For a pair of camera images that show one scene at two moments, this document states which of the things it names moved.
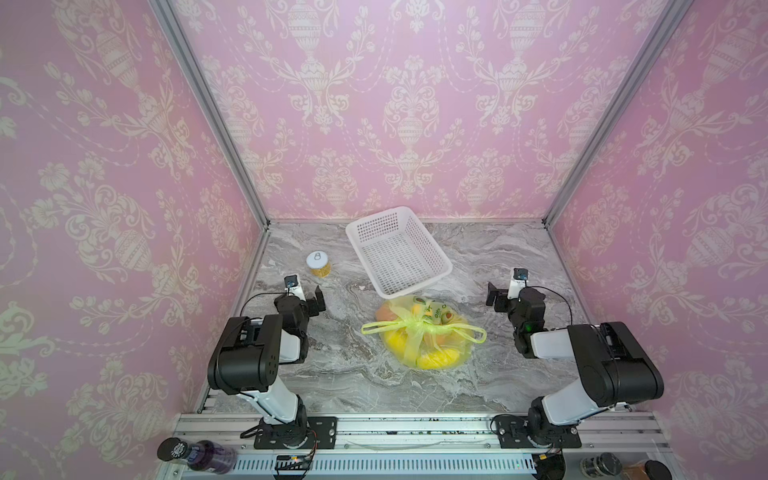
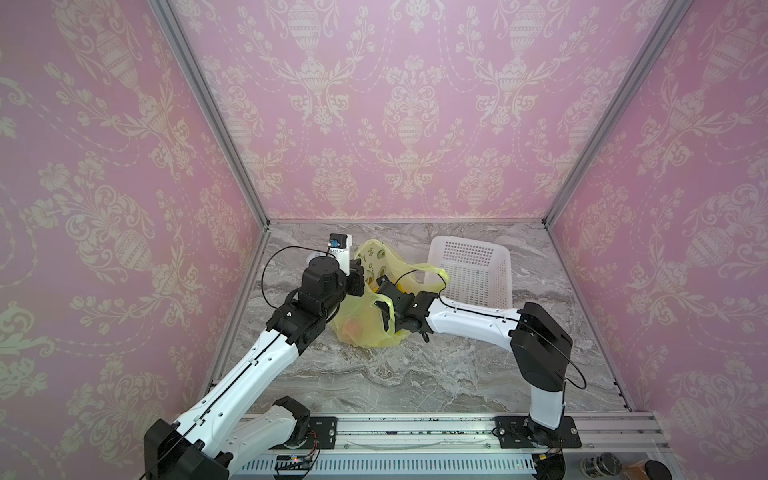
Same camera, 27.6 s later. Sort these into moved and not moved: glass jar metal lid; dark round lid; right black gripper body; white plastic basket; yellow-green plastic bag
Moved: right black gripper body; white plastic basket; yellow-green plastic bag
Not moved: glass jar metal lid; dark round lid
